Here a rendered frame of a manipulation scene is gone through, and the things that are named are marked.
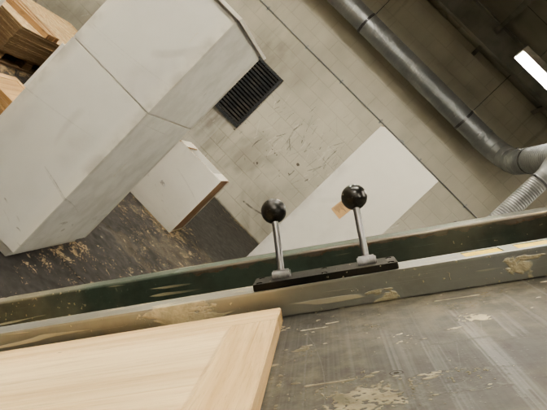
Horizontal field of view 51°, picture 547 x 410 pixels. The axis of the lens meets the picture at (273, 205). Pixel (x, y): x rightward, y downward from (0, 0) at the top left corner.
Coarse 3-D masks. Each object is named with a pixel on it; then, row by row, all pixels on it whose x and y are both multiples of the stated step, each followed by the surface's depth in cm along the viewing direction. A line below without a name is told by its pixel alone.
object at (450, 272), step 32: (448, 256) 79; (480, 256) 76; (512, 256) 75; (544, 256) 75; (288, 288) 78; (320, 288) 78; (352, 288) 77; (384, 288) 77; (416, 288) 77; (448, 288) 76; (64, 320) 83; (96, 320) 81; (128, 320) 80; (160, 320) 80; (192, 320) 79
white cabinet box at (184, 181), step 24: (192, 144) 598; (168, 168) 561; (192, 168) 558; (216, 168) 600; (144, 192) 565; (168, 192) 562; (192, 192) 559; (216, 192) 593; (168, 216) 563; (192, 216) 602
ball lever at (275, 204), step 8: (272, 200) 84; (280, 200) 85; (264, 208) 84; (272, 208) 83; (280, 208) 84; (264, 216) 84; (272, 216) 84; (280, 216) 84; (272, 224) 84; (280, 240) 83; (280, 248) 82; (280, 256) 81; (280, 264) 81; (280, 272) 80; (288, 272) 80
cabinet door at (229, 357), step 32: (224, 320) 75; (256, 320) 72; (0, 352) 79; (32, 352) 76; (64, 352) 73; (96, 352) 71; (128, 352) 68; (160, 352) 66; (192, 352) 63; (224, 352) 60; (256, 352) 58; (0, 384) 65; (32, 384) 62; (64, 384) 60; (96, 384) 58; (128, 384) 56; (160, 384) 55; (192, 384) 53; (224, 384) 51; (256, 384) 49
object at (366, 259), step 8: (344, 192) 83; (352, 192) 82; (360, 192) 82; (344, 200) 83; (352, 200) 82; (360, 200) 82; (352, 208) 83; (360, 216) 82; (360, 224) 82; (360, 232) 81; (360, 240) 81; (360, 256) 79; (368, 256) 79; (360, 264) 78
